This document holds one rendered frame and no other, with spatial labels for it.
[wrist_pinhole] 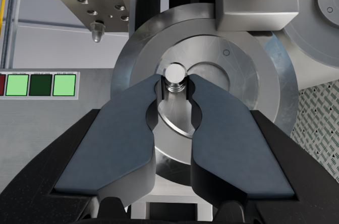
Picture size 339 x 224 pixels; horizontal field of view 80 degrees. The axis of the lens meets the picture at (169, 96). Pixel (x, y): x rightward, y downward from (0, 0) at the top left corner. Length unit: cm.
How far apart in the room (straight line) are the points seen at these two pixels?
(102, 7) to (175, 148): 40
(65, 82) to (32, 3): 173
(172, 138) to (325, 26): 16
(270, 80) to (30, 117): 55
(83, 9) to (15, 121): 32
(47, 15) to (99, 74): 167
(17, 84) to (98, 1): 30
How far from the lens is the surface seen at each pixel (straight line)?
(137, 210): 54
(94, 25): 56
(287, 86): 18
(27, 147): 61
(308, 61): 20
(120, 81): 17
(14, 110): 64
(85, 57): 196
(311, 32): 21
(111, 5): 49
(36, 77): 61
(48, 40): 208
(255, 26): 17
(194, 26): 17
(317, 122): 36
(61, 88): 57
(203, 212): 54
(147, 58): 16
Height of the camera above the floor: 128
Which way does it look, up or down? 8 degrees down
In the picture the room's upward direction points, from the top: 179 degrees counter-clockwise
